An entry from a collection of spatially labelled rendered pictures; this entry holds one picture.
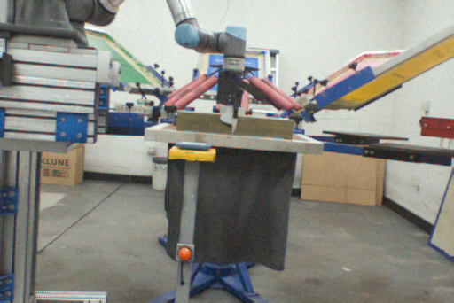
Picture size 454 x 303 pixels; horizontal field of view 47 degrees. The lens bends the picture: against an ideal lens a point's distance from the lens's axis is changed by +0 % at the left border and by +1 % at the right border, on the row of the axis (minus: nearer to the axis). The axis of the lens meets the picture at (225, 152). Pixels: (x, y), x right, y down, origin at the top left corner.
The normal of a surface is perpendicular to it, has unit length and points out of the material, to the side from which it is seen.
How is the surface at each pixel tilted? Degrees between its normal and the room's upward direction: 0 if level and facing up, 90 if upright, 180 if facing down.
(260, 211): 91
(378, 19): 90
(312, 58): 90
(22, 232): 90
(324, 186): 75
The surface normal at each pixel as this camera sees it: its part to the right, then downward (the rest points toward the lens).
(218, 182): 0.03, 0.14
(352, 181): 0.02, -0.11
